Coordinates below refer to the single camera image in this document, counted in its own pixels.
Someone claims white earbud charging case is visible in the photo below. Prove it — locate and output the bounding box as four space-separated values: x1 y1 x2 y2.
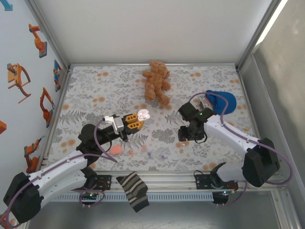
137 109 151 121

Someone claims red white striped cloth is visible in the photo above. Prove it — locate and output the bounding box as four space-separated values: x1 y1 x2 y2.
199 95 213 107

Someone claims blue cap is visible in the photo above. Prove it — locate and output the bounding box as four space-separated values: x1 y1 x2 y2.
205 90 237 115

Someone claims floral patterned table cloth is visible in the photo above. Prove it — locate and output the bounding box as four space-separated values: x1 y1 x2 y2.
39 64 270 173

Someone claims brown teddy bear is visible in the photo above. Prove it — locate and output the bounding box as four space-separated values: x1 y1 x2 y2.
142 61 172 108

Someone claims controller board with LED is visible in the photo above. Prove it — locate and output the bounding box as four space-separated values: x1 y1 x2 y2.
213 190 234 205
80 190 106 201

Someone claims black beige striped sock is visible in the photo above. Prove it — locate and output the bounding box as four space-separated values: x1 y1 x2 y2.
116 171 150 213

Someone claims orange clamp machine sticker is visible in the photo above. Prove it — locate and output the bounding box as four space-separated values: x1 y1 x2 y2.
6 63 32 104

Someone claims orange robot sticker grey base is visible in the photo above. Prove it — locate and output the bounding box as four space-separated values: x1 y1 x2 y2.
28 23 48 59

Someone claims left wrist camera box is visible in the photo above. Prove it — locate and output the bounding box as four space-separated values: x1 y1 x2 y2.
104 115 124 135

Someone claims thin aluminium frame rail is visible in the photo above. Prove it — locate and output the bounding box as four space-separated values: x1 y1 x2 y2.
69 62 239 68
237 68 271 172
38 66 73 172

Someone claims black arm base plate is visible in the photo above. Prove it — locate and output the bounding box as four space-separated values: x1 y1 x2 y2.
69 175 112 191
194 174 239 191

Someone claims wide aluminium frame rail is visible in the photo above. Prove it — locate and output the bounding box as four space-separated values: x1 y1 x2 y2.
22 169 286 193

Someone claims blue conveyor wall sticker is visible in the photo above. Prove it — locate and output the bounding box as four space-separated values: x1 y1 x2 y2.
53 59 63 93

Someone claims white slotted cable duct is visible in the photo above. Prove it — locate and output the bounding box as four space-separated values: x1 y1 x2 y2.
51 192 214 202

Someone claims aluminium frame post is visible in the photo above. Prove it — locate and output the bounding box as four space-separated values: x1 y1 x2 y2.
234 0 286 71
25 0 72 70

